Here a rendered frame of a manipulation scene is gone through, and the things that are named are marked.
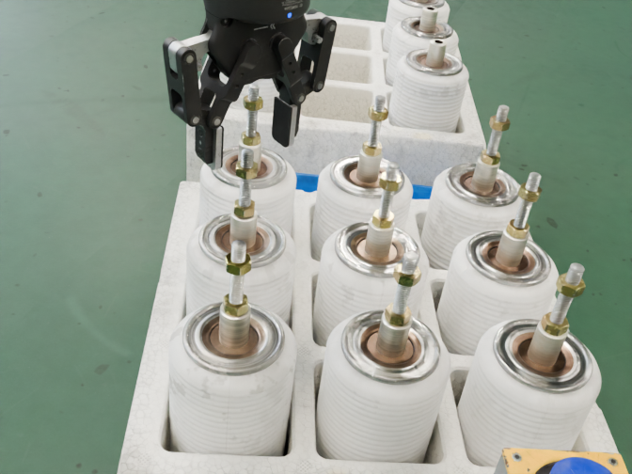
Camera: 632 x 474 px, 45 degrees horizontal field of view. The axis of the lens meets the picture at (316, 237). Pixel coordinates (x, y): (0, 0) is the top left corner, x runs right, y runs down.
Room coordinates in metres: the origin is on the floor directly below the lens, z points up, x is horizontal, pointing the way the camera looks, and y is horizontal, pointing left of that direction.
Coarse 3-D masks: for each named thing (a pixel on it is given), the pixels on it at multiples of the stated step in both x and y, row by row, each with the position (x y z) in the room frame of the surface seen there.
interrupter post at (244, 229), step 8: (232, 216) 0.51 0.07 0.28; (240, 216) 0.51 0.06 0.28; (256, 216) 0.52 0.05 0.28; (232, 224) 0.51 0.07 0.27; (240, 224) 0.51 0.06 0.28; (248, 224) 0.51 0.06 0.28; (256, 224) 0.52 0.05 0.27; (232, 232) 0.51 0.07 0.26; (240, 232) 0.51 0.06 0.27; (248, 232) 0.51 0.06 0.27; (232, 240) 0.51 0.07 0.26; (248, 240) 0.51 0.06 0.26
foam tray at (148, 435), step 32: (192, 192) 0.69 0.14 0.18; (192, 224) 0.63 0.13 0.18; (416, 224) 0.68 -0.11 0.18; (160, 288) 0.52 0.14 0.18; (160, 320) 0.48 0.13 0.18; (160, 352) 0.45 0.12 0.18; (320, 352) 0.47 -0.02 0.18; (448, 352) 0.49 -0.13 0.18; (160, 384) 0.41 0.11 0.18; (320, 384) 0.46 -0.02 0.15; (448, 384) 0.45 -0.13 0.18; (160, 416) 0.38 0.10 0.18; (448, 416) 0.42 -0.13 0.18; (128, 448) 0.35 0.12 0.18; (160, 448) 0.35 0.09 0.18; (288, 448) 0.40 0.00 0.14; (448, 448) 0.38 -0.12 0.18; (576, 448) 0.42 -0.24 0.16; (608, 448) 0.41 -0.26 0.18
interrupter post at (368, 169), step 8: (360, 152) 0.65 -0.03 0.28; (360, 160) 0.64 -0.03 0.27; (368, 160) 0.64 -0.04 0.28; (376, 160) 0.64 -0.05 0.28; (360, 168) 0.64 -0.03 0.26; (368, 168) 0.64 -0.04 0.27; (376, 168) 0.64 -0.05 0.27; (360, 176) 0.64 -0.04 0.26; (368, 176) 0.64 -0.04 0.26; (376, 176) 0.64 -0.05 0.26
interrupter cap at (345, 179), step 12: (348, 156) 0.68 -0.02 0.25; (336, 168) 0.65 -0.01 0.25; (348, 168) 0.66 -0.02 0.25; (384, 168) 0.67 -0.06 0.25; (336, 180) 0.63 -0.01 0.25; (348, 180) 0.64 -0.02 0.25; (348, 192) 0.62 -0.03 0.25; (360, 192) 0.61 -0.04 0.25; (372, 192) 0.62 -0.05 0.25; (396, 192) 0.63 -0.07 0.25
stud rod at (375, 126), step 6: (378, 96) 0.65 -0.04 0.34; (384, 96) 0.65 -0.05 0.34; (378, 102) 0.64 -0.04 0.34; (384, 102) 0.65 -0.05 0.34; (378, 108) 0.65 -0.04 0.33; (372, 120) 0.65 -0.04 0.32; (372, 126) 0.65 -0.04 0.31; (378, 126) 0.65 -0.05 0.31; (372, 132) 0.65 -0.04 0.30; (378, 132) 0.65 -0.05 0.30; (372, 138) 0.64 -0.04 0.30; (378, 138) 0.65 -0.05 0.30; (372, 144) 0.64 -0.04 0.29
